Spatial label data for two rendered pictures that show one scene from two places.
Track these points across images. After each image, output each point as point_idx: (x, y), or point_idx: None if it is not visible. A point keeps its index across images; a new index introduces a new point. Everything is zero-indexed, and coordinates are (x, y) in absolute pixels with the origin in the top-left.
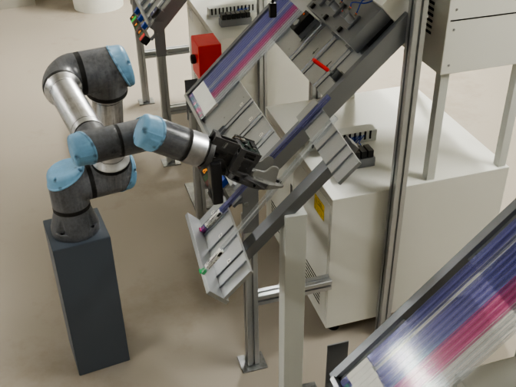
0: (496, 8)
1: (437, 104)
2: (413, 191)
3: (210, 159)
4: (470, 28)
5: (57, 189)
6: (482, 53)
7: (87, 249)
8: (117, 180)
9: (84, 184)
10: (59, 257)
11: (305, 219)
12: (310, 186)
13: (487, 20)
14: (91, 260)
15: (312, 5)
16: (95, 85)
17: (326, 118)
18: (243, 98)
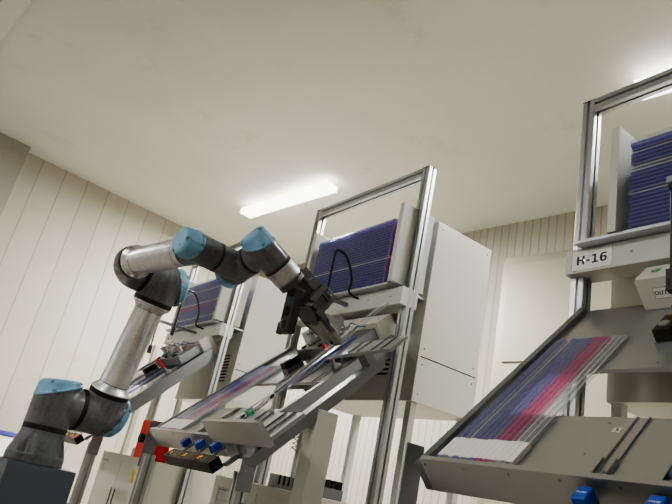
0: (448, 361)
1: (407, 429)
2: None
3: (299, 279)
4: (432, 369)
5: (51, 391)
6: (439, 395)
7: (44, 478)
8: (111, 409)
9: (79, 399)
10: (10, 473)
11: (336, 420)
12: (345, 386)
13: (443, 368)
14: (41, 497)
15: (304, 346)
16: (157, 279)
17: (357, 343)
18: (229, 410)
